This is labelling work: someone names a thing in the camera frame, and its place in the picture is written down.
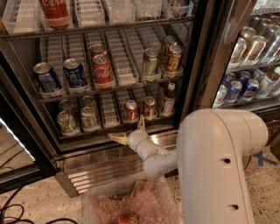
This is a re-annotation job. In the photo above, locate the red can in bin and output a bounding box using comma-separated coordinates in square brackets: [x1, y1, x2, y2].
[118, 214, 139, 224]

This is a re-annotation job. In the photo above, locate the glass fridge door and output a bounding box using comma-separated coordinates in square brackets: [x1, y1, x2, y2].
[182, 0, 280, 116]

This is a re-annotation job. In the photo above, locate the orange brown can back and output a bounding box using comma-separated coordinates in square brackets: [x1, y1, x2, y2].
[160, 35, 177, 65]

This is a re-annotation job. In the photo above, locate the blue pepsi can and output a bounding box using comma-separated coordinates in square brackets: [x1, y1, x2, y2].
[63, 58, 88, 94]
[33, 62, 62, 98]
[240, 79, 259, 102]

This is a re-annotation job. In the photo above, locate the red coca-cola can front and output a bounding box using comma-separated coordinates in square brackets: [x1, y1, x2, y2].
[92, 54, 114, 89]

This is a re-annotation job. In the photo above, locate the blue pepsi can right fridge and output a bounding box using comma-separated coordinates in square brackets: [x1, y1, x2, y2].
[224, 80, 242, 103]

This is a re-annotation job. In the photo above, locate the red coke can bottom shelf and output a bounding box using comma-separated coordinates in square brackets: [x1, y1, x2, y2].
[123, 100, 138, 122]

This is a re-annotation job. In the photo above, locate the blue pepsi can leftmost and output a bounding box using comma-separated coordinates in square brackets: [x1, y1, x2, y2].
[33, 62, 62, 98]

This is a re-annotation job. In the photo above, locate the large red coca-cola bottle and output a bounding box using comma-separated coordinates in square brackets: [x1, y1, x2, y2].
[39, 0, 71, 30]

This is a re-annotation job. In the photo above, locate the silver can back left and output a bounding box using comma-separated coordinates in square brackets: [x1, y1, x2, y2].
[59, 100, 76, 114]

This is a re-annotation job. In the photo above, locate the clear plastic bin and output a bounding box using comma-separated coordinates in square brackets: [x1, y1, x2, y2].
[83, 172, 184, 224]

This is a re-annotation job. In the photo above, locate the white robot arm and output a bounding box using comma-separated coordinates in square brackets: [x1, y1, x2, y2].
[108, 108, 269, 224]

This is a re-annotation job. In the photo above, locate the black cable left floor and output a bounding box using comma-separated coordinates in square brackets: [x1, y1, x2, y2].
[0, 186, 79, 224]

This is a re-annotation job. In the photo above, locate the red coca-cola can back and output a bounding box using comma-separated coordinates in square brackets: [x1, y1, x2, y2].
[90, 44, 108, 58]

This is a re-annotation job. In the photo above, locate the red coca-cola can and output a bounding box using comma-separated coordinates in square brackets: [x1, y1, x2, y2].
[90, 44, 108, 58]
[92, 54, 114, 89]

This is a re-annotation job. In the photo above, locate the orange extension cord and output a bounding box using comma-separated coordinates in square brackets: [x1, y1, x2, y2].
[244, 155, 253, 172]

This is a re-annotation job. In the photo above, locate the green soda can middle shelf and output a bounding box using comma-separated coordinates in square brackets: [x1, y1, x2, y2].
[142, 48, 158, 81]

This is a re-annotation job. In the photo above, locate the orange brown can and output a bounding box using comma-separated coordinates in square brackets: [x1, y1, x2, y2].
[160, 35, 177, 65]
[164, 45, 183, 77]

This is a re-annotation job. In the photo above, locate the dark glass bottle white label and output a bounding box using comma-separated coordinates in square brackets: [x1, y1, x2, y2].
[159, 82, 176, 116]

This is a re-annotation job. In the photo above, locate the white silver can right fridge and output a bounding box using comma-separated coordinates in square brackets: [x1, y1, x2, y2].
[213, 85, 228, 108]

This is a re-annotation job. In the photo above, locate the green silver can front left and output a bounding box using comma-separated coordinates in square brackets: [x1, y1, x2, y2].
[57, 110, 80, 137]

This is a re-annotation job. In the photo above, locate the orange brown can front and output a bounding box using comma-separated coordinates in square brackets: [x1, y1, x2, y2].
[164, 45, 183, 77]

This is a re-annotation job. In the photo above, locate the brown soda can bottom shelf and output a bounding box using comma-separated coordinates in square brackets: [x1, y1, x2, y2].
[142, 96, 158, 120]

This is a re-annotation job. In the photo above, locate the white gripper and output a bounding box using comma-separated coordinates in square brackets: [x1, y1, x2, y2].
[108, 115, 158, 160]

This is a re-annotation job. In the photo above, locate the stainless steel fridge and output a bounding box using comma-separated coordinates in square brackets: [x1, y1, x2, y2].
[0, 0, 280, 199]

